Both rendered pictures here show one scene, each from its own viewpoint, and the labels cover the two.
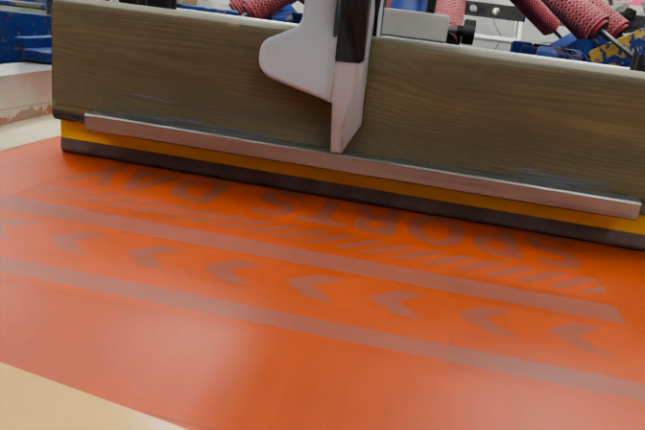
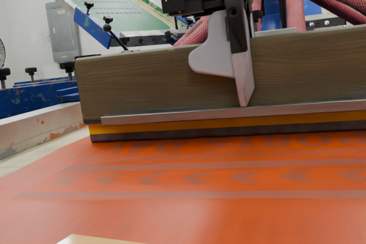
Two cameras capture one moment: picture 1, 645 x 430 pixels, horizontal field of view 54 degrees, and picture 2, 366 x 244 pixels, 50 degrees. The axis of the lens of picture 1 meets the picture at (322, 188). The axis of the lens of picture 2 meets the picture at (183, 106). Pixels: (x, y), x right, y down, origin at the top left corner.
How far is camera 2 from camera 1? 3 cm
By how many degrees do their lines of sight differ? 12
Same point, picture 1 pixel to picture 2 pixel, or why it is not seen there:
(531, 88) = (351, 43)
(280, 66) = (201, 65)
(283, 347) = (235, 206)
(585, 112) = not seen: outside the picture
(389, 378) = (300, 211)
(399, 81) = (271, 58)
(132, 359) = (152, 224)
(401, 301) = (300, 175)
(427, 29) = not seen: hidden behind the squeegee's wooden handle
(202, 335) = (187, 208)
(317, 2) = (214, 25)
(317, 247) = (244, 159)
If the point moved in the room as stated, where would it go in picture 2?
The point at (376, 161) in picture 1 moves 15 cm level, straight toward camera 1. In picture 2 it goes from (268, 106) to (268, 145)
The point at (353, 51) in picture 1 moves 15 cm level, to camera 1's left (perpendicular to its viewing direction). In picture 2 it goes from (240, 45) to (82, 63)
